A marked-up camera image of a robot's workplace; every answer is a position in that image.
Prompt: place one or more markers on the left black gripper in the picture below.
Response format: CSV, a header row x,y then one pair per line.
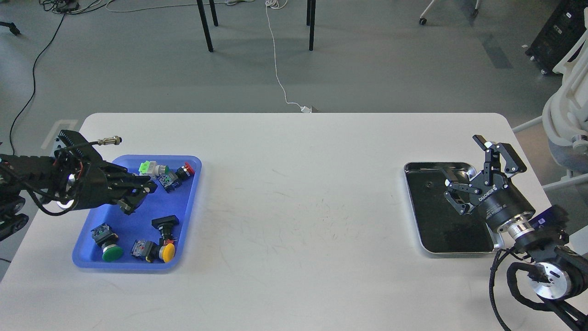
x,y
109,184

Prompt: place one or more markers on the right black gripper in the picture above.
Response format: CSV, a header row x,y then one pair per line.
x,y
497,202

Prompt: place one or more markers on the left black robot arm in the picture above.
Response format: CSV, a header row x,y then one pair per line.
x,y
75,175

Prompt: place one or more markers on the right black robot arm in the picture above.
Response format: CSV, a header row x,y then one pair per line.
x,y
546,272

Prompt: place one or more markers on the blue plastic tray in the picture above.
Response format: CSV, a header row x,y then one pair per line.
x,y
137,226

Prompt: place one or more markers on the silver metal tray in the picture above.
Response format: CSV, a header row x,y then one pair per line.
x,y
442,232

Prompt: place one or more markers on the white office chair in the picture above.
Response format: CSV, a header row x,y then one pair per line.
x,y
564,118

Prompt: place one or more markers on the white chair caster leg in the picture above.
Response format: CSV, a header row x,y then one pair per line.
x,y
442,10

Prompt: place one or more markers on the black equipment case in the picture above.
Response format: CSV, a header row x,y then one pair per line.
x,y
561,31

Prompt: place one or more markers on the light green terminal switch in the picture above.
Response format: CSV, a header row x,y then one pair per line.
x,y
153,169

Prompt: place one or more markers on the green push button switch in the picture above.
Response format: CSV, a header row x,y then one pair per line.
x,y
105,237

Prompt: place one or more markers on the blue contact block switch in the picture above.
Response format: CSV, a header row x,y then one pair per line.
x,y
170,181

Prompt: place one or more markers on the black push button switch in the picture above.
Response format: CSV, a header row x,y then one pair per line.
x,y
165,225

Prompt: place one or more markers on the red push button switch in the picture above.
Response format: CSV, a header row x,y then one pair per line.
x,y
185,172

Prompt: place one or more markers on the yellow push button switch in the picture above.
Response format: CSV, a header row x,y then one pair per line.
x,y
149,251

